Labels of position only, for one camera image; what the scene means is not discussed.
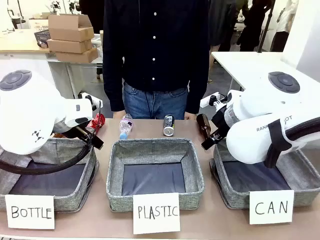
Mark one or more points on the person left forearm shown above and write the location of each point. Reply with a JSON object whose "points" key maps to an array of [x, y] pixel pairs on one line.
{"points": [[197, 85]]}

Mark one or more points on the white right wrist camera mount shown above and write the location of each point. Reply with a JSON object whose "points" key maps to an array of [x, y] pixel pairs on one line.
{"points": [[212, 100]]}

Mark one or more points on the white plastic crate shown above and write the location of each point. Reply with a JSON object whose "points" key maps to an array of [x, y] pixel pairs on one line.
{"points": [[38, 24]]}

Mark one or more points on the black Pepsi can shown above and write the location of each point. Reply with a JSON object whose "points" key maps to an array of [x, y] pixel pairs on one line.
{"points": [[169, 125]]}

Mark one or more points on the large white table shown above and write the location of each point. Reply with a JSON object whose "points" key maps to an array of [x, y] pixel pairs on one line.
{"points": [[250, 65]]}

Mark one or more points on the grey fabric basket can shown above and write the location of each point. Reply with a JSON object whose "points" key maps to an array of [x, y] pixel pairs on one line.
{"points": [[305, 175]]}

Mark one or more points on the red crushed soda can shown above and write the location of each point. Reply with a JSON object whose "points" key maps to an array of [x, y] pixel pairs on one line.
{"points": [[96, 122]]}

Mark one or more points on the person in dark shirt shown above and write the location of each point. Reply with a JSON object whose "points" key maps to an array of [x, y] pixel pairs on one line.
{"points": [[155, 50]]}

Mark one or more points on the tape roll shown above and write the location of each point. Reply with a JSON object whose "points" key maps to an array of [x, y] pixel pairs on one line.
{"points": [[42, 44]]}

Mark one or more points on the grey fabric basket plastic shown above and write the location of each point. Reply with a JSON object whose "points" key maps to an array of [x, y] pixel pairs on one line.
{"points": [[155, 152]]}

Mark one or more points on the bystander in dark coat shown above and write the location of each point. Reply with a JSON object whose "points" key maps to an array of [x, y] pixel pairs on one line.
{"points": [[222, 22]]}

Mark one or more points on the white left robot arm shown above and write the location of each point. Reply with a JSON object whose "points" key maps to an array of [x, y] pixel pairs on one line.
{"points": [[30, 117]]}

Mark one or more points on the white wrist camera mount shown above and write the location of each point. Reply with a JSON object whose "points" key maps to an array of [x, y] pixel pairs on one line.
{"points": [[212, 100], [88, 98]]}

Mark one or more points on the grey fabric basket bottle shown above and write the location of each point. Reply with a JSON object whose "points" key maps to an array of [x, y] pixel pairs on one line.
{"points": [[75, 180]]}

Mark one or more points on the paper label PLASTIC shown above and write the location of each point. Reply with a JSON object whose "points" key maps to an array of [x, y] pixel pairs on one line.
{"points": [[156, 213]]}

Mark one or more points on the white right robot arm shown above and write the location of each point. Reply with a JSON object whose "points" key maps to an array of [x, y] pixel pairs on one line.
{"points": [[262, 112]]}

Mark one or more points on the flat closed cardboard box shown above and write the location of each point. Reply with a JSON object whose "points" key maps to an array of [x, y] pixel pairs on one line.
{"points": [[77, 56], [68, 46]]}

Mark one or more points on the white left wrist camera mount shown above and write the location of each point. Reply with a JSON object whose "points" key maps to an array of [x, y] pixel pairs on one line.
{"points": [[88, 98]]}

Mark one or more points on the black plastic crate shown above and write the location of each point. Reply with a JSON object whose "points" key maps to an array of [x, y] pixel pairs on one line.
{"points": [[42, 36]]}

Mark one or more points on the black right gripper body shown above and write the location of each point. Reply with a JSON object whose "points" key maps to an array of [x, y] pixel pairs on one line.
{"points": [[221, 121]]}

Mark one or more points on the small clear plastic bottle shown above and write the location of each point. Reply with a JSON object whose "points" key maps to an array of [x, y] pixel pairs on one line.
{"points": [[125, 125]]}

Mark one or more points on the bystander in white shirt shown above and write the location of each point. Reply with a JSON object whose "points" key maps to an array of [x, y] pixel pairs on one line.
{"points": [[283, 25]]}

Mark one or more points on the person left hand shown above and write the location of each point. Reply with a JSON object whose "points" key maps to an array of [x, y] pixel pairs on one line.
{"points": [[190, 116]]}

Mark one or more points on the open cardboard box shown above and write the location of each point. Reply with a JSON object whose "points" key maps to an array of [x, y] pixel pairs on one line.
{"points": [[70, 27]]}

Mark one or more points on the black tripod pole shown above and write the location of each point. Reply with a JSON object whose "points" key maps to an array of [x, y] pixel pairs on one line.
{"points": [[265, 27]]}

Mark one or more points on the person right forearm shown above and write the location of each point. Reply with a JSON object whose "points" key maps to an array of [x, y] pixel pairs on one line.
{"points": [[112, 85]]}

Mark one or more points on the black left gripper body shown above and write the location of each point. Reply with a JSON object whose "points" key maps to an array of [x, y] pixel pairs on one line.
{"points": [[78, 133]]}

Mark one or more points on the paper label BOTTLE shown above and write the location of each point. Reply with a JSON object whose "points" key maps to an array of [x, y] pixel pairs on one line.
{"points": [[30, 212]]}

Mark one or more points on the white desk under boxes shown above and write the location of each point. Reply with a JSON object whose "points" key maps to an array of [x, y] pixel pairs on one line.
{"points": [[82, 65]]}

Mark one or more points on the wooden top desk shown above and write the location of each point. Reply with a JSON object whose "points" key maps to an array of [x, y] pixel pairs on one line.
{"points": [[17, 42]]}

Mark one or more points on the bystander in black clothes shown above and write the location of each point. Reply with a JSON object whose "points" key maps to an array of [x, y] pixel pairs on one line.
{"points": [[253, 25]]}

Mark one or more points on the paper label CAN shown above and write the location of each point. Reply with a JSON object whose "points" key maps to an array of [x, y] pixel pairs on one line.
{"points": [[271, 207]]}

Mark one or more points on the person right hand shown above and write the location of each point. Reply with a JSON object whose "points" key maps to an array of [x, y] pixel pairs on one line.
{"points": [[118, 115]]}

